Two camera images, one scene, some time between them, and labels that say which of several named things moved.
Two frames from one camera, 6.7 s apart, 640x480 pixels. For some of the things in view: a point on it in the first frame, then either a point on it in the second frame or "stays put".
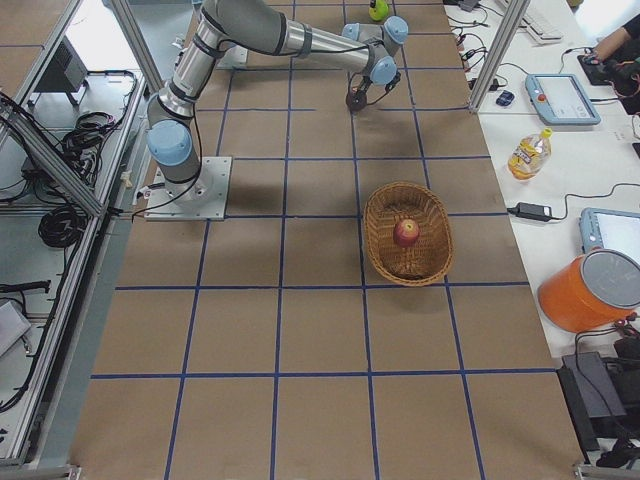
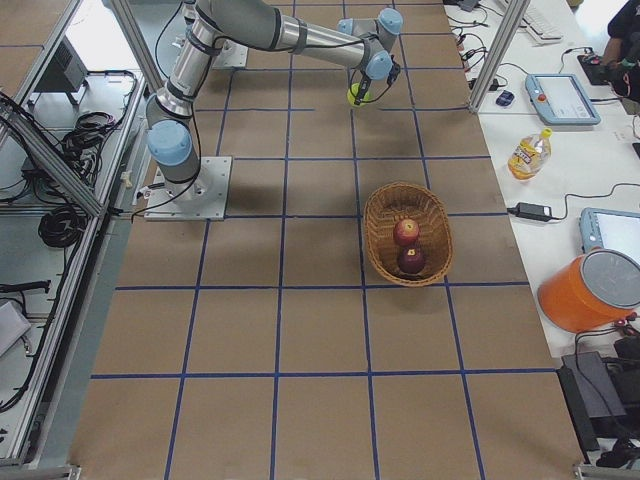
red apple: x=406 y=232 stays put
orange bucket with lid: x=593 y=292 stays put
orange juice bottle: x=530 y=155 stays put
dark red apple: x=356 y=101 -> x=411 y=260
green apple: x=380 y=11 -> x=352 y=92
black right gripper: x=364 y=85 stays put
